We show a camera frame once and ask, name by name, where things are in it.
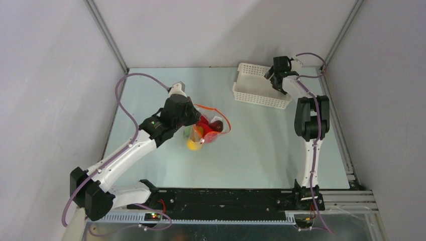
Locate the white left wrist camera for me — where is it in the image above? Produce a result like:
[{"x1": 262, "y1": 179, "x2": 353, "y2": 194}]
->
[{"x1": 168, "y1": 81, "x2": 187, "y2": 97}]

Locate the clear zip bag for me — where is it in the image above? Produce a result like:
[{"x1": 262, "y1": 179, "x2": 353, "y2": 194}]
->
[{"x1": 183, "y1": 104, "x2": 232, "y2": 151}]

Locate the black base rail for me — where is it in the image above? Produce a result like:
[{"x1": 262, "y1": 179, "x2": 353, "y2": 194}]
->
[{"x1": 142, "y1": 188, "x2": 310, "y2": 221}]

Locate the white perforated plastic basket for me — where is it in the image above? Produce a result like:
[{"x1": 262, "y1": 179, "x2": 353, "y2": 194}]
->
[{"x1": 232, "y1": 63, "x2": 292, "y2": 109}]

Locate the green toy watermelon ball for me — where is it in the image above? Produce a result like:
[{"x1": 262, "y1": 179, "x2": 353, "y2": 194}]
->
[{"x1": 183, "y1": 126, "x2": 192, "y2": 140}]

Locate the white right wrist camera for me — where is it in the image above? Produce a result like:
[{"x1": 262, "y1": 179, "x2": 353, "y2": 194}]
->
[{"x1": 290, "y1": 56, "x2": 303, "y2": 72}]

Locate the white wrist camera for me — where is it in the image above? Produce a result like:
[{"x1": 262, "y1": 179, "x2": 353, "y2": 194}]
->
[
  {"x1": 290, "y1": 56, "x2": 303, "y2": 72},
  {"x1": 168, "y1": 81, "x2": 187, "y2": 97}
]

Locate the brown toy kiwi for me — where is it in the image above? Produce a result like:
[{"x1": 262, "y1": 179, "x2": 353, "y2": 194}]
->
[{"x1": 195, "y1": 126, "x2": 204, "y2": 137}]

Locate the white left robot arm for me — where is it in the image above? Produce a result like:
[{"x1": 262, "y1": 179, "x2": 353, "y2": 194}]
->
[{"x1": 70, "y1": 94, "x2": 201, "y2": 221}]

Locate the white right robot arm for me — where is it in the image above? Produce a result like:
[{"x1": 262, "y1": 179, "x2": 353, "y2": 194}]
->
[{"x1": 264, "y1": 56, "x2": 330, "y2": 211}]

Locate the dark maroon toy fig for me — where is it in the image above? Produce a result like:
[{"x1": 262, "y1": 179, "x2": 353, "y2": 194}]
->
[{"x1": 209, "y1": 120, "x2": 224, "y2": 133}]

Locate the red toy wax apple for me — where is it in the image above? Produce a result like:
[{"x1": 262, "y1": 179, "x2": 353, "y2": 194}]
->
[{"x1": 196, "y1": 123, "x2": 218, "y2": 144}]

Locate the grey slotted cable duct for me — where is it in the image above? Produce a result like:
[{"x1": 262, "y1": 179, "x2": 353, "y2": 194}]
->
[{"x1": 94, "y1": 212, "x2": 296, "y2": 225}]

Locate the yellow green toy mango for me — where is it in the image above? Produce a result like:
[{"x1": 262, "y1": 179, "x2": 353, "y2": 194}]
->
[{"x1": 186, "y1": 139, "x2": 202, "y2": 151}]

